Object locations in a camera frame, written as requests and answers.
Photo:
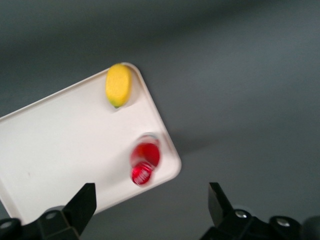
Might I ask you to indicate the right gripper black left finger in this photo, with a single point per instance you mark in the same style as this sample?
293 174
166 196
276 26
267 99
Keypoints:
80 207

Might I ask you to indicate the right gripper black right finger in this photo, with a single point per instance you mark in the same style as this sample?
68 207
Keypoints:
222 212

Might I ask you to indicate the small red coke bottle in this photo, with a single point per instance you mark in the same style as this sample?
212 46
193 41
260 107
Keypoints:
146 155

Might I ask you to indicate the beige plastic tray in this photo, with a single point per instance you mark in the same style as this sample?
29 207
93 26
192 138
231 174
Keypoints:
62 150

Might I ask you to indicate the yellow toy lemon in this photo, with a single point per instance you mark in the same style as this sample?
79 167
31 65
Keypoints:
118 85

